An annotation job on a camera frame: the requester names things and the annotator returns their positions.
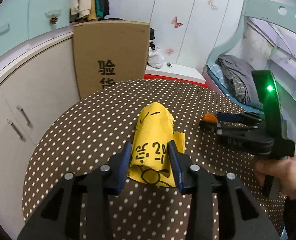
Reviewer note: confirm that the orange bottle cap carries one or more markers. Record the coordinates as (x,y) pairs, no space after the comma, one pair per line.
(210,118)

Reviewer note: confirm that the hanging jackets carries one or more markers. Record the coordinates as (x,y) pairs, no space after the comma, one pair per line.
(88,10)

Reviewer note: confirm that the large cardboard box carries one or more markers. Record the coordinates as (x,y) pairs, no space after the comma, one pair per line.
(109,52)

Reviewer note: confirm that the black clothes behind box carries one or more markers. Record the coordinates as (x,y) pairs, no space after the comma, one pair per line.
(151,39)

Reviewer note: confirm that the grey folded duvet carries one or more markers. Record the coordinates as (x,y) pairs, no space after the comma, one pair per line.
(238,74)

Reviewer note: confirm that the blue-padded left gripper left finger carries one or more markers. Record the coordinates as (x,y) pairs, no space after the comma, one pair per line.
(123,165)

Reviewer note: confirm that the white plastic bag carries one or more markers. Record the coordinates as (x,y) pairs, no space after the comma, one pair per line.
(155,58)

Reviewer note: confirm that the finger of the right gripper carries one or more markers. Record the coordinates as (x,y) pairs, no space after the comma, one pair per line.
(211,126)

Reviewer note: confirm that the teal drawer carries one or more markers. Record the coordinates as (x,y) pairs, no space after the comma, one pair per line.
(13,24)
(47,15)

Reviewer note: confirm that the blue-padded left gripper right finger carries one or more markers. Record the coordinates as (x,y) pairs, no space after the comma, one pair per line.
(177,171)

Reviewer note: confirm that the teal bunk bed frame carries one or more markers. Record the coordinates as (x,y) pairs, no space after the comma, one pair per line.
(265,37)

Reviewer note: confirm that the yellow paper bag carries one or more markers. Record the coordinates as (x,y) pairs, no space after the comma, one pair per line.
(149,158)

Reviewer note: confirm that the pink butterfly wall sticker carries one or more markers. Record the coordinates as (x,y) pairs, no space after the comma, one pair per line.
(175,23)

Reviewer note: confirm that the red storage bench white top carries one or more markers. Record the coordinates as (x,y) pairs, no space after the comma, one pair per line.
(177,72)

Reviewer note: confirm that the person's right hand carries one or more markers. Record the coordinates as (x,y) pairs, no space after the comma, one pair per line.
(284,169)

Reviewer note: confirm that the right teal drawer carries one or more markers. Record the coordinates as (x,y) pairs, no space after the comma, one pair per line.
(47,15)

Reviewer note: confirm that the left teal drawer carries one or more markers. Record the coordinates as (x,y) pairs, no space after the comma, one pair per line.
(13,24)

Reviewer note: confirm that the brown polka-dot round table cover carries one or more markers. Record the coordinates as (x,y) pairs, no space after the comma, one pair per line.
(86,135)

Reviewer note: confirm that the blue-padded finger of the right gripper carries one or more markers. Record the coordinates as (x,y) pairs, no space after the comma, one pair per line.
(246,118)

